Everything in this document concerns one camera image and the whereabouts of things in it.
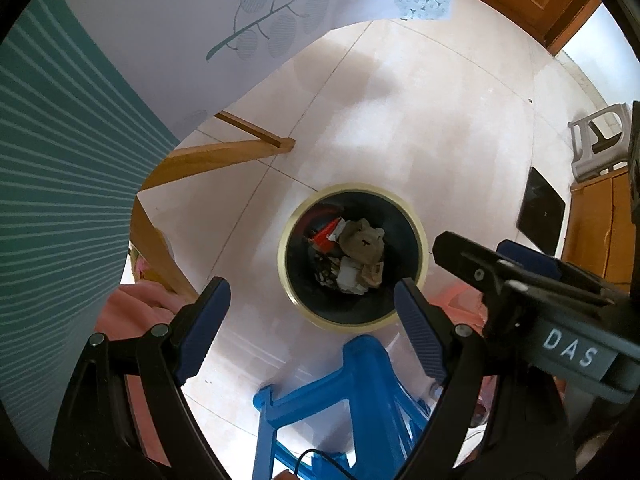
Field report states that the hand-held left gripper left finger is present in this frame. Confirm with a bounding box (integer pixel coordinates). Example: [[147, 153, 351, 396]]
[[50, 276, 232, 480]]

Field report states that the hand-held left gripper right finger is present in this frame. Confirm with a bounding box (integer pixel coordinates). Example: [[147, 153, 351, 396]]
[[393, 277, 568, 480]]

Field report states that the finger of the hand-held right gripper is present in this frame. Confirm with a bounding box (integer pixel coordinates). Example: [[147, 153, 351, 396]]
[[497, 239, 618, 302], [432, 231, 538, 311]]

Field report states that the brown printed paper packet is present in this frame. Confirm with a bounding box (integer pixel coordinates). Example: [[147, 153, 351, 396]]
[[362, 260, 386, 288]]

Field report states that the black gold-rimmed trash bin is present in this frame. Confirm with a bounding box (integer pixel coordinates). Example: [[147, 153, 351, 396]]
[[277, 185, 428, 333]]

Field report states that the silver white packet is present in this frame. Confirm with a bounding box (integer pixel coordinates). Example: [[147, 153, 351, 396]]
[[336, 257, 368, 293]]

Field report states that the paper trash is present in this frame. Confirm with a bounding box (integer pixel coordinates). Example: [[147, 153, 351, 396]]
[[337, 218, 388, 266]]

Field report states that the dark foil wrapper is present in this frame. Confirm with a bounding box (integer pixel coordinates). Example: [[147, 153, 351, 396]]
[[312, 255, 341, 288]]

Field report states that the red snack packet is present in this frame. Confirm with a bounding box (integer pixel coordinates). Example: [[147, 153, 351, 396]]
[[307, 217, 346, 256]]

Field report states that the black flat screen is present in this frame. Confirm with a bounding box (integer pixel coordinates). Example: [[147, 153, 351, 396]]
[[516, 166, 567, 256]]

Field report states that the blue plastic stool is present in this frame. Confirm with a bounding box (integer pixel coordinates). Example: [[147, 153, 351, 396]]
[[252, 335, 441, 480]]

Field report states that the pink cloth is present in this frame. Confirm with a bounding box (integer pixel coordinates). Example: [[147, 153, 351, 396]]
[[95, 280, 186, 466]]

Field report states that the light wooden cabinet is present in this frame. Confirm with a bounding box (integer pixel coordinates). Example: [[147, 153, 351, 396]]
[[562, 167, 640, 286]]

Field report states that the grey plastic stool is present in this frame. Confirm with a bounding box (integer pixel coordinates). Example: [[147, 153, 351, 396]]
[[567, 102, 633, 183]]

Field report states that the table with tree tablecloth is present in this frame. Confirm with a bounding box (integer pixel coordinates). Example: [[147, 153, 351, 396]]
[[0, 0, 457, 466]]

